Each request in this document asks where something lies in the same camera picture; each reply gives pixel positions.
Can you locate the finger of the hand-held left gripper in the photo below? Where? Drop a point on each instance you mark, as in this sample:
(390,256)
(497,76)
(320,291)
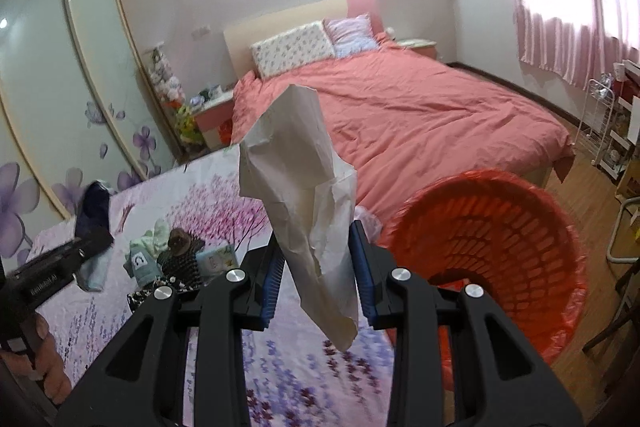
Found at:
(95,244)

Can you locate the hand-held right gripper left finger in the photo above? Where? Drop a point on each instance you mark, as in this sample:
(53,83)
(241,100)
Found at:
(270,292)

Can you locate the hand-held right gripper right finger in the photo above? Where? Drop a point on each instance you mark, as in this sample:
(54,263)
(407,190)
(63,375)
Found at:
(362,287)

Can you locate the grey plastic mailing bag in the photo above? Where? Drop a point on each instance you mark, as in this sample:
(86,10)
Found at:
(92,207)

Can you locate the pale green packet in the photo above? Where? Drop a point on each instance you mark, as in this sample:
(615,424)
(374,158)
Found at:
(145,264)

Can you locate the blue tissue packet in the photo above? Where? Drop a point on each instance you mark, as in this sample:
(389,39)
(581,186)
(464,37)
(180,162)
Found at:
(217,262)

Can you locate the black floral cloth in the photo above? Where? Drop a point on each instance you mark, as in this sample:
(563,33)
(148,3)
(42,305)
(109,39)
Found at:
(182,272)

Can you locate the cream paper bag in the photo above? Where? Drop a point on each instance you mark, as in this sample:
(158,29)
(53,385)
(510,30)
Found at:
(300,187)

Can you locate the orange plastic basket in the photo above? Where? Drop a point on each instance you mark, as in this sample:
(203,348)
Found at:
(500,247)

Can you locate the red mesh waste basket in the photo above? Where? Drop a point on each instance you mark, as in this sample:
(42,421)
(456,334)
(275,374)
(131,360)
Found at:
(565,332)

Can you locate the person's left hand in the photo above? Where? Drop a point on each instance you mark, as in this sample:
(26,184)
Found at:
(52,362)

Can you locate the floral printed tablecloth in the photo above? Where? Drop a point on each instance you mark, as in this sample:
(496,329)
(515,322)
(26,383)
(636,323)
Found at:
(210,202)

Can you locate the pink nightstand with clutter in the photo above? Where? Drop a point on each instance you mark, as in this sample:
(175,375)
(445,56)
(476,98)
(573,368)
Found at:
(215,122)

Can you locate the sliding door flower wardrobe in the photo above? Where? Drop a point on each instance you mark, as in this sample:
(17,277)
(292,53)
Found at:
(40,82)

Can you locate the column of plush toys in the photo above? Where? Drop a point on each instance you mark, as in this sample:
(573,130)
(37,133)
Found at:
(170,87)

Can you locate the pink bed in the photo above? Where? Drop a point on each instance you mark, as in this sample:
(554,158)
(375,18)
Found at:
(425,117)

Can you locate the white floral pillow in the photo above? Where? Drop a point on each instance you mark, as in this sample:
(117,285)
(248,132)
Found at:
(290,49)

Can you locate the pink nightstand with paper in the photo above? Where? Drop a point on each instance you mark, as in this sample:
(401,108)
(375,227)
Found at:
(417,43)

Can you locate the pink striped pillow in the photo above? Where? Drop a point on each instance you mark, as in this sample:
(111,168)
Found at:
(350,34)

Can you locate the cream and pink headboard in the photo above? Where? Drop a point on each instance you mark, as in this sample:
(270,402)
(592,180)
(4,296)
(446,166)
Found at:
(280,19)

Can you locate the white storage shelf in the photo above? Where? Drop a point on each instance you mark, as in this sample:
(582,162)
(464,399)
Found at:
(627,117)

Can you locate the white pipe frame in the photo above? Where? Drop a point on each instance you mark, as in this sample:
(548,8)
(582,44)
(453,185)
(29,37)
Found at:
(614,232)

